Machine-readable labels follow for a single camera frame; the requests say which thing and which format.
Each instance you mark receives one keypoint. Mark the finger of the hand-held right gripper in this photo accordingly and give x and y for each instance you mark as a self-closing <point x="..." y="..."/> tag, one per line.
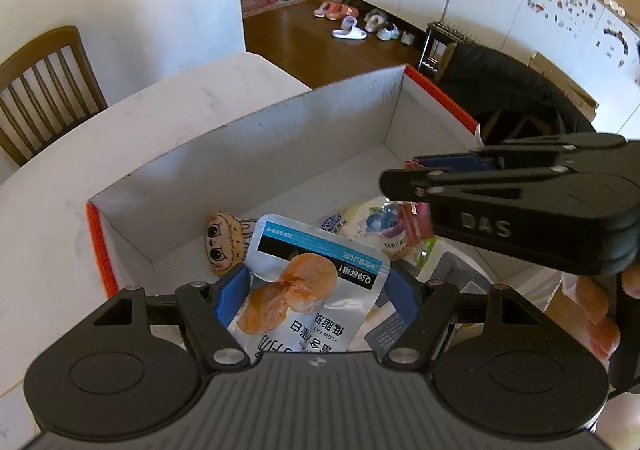
<point x="450" y="162"/>
<point x="410" y="182"/>

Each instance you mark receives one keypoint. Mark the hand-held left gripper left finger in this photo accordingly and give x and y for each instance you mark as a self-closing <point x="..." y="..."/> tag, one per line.
<point x="231" y="297"/>

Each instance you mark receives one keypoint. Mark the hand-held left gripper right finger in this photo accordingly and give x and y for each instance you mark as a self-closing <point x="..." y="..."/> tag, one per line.
<point x="406" y="297"/>

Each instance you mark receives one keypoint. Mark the white and blue snack bag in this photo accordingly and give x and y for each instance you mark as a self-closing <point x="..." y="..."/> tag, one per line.
<point x="377" y="225"/>

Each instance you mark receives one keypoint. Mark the cartoon face snack packet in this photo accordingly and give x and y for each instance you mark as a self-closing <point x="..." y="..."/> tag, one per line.
<point x="222" y="242"/>

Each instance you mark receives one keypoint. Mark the silver snack pouch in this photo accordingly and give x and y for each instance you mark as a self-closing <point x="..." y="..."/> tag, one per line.
<point x="300" y="290"/>

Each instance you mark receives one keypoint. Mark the small blue packet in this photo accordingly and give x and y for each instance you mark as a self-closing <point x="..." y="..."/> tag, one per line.
<point x="330" y="221"/>

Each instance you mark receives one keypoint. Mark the red cardboard box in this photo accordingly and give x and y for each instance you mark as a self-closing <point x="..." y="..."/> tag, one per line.
<point x="250" y="155"/>

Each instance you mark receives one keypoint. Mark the white desktop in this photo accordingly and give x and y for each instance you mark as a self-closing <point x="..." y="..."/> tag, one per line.
<point x="150" y="115"/>

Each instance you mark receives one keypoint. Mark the person's right hand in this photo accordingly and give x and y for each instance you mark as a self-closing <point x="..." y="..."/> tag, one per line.
<point x="597" y="310"/>

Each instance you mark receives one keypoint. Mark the dark wooden chair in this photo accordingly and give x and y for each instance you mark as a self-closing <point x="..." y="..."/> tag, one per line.
<point x="510" y="128"/>

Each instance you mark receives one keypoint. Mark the black metal stool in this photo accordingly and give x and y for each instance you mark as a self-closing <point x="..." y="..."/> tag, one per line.
<point x="440" y="43"/>

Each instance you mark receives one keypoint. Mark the grey fluffy slipper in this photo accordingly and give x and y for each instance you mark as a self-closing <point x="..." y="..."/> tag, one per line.
<point x="374" y="20"/>

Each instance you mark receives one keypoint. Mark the white slipper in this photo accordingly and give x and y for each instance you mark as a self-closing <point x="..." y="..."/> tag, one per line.
<point x="350" y="33"/>

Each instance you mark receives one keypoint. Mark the pink slipper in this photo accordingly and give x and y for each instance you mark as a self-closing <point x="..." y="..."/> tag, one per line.
<point x="323" y="9"/>
<point x="345" y="11"/>

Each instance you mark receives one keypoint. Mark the white cabinet with stickers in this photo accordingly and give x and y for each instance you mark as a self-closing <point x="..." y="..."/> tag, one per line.
<point x="550" y="5"/>

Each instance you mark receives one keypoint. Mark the patterned door rug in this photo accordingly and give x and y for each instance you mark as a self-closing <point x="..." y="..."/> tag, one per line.
<point x="267" y="1"/>

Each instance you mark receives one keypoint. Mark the brown wooden chair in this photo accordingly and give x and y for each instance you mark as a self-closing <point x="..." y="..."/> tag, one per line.
<point x="50" y="43"/>

